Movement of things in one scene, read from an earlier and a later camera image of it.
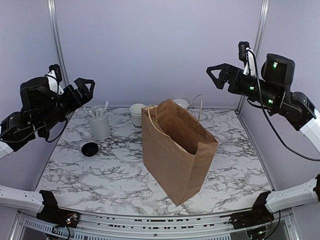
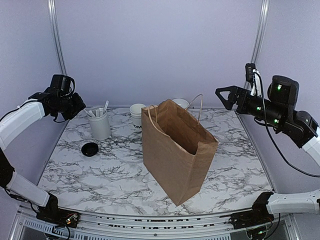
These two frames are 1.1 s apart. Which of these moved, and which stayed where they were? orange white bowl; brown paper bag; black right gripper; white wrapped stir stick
Moved: black right gripper
Stayed: brown paper bag; orange white bowl; white wrapped stir stick
